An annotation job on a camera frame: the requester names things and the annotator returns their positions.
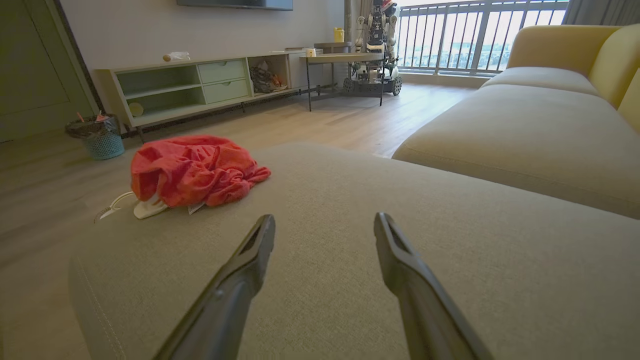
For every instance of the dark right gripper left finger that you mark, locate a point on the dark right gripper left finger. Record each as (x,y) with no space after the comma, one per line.
(230,300)

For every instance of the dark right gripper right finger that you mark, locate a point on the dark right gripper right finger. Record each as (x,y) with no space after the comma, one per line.
(420,300)

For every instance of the red basketball jersey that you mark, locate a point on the red basketball jersey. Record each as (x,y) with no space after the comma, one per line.
(195,170)

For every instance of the grey fabric ottoman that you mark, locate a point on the grey fabric ottoman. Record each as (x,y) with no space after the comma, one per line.
(350,280)

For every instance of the grey sofa seat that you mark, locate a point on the grey sofa seat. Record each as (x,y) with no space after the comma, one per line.
(525,135)

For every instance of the teal mesh trash bin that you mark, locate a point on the teal mesh trash bin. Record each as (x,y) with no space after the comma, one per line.
(100,140)

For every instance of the round yellow disc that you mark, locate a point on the round yellow disc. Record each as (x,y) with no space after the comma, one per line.
(135,109)

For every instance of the pale green TV cabinet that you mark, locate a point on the pale green TV cabinet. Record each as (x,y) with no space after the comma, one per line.
(200,85)

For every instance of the pair of shoes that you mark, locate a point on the pair of shoes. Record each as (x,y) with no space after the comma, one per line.
(265,80)

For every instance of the clear plastic bag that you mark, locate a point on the clear plastic bag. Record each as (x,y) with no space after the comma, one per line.
(176,56)

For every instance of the thin metal side table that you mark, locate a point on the thin metal side table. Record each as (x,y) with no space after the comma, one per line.
(345,60)

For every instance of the white wheeled background robot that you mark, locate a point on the white wheeled background robot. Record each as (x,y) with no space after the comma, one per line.
(377,40)

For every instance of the grey balcony railing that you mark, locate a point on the grey balcony railing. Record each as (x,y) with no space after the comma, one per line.
(475,35)

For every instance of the yellow bottle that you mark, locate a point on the yellow bottle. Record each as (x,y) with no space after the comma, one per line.
(339,35)

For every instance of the yellow sofa back cushion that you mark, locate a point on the yellow sofa back cushion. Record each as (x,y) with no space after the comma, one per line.
(565,47)

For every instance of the pale green door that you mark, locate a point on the pale green door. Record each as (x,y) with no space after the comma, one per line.
(35,65)

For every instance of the grey curtain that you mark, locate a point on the grey curtain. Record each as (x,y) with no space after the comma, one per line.
(605,10)

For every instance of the wall mounted black TV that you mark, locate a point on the wall mounted black TV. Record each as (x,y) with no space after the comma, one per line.
(235,4)

